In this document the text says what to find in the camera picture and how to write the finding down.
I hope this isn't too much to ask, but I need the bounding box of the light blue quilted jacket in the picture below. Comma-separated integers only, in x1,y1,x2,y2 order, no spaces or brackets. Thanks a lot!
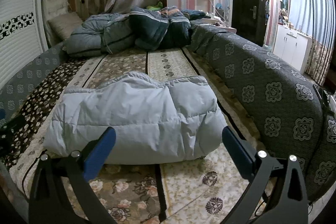
44,71,227,165

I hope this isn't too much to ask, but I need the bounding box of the floral patterned bed blanket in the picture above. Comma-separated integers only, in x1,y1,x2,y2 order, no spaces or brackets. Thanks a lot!
1,49,261,223

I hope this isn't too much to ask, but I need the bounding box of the white low cabinet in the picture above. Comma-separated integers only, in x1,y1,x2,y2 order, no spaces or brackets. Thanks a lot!
273,25,312,74

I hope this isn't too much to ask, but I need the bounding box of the grey blue folded duvet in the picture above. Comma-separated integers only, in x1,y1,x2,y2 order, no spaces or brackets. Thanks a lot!
64,14,134,57

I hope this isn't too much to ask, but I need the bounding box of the beige pillow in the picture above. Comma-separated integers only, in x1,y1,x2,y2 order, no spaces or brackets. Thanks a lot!
48,12,83,40

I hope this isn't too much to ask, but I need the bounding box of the white sliding wardrobe door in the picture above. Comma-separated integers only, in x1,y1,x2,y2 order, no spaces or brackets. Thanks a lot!
1,0,47,86

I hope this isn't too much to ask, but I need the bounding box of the dark teal folded duvet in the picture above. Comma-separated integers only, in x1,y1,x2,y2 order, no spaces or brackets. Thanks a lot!
129,6,206,51

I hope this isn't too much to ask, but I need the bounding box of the dark wooden door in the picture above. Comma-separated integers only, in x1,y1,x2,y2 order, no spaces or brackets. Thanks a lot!
231,0,269,46

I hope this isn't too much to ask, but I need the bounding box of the blue striped window curtain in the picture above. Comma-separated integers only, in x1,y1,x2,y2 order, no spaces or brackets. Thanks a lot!
289,0,335,86

